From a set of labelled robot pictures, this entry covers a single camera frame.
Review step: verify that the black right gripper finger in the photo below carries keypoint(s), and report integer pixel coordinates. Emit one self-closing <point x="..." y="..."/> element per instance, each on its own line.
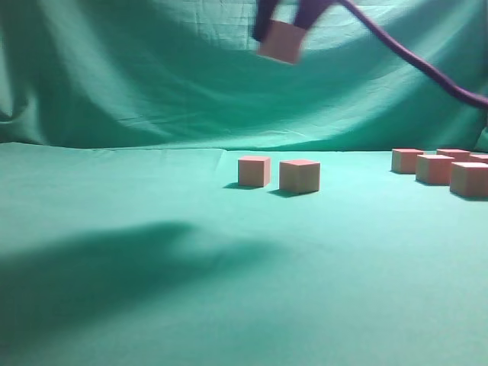
<point x="309" y="12"/>

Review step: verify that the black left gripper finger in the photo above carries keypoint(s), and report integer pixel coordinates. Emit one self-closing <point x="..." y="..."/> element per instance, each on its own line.
<point x="263" y="14"/>

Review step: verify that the pink cube placed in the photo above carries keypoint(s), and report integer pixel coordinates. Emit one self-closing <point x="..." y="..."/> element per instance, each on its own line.
<point x="282" y="43"/>
<point x="299" y="176"/>
<point x="254" y="171"/>

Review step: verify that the pink cube column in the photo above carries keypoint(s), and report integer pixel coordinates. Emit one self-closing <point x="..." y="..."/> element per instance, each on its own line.
<point x="432" y="169"/>
<point x="469" y="179"/>
<point x="459" y="155"/>
<point x="404" y="160"/>
<point x="480" y="158"/>

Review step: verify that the green cloth backdrop and cover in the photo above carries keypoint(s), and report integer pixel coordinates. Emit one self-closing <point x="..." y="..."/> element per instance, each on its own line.
<point x="127" y="240"/>

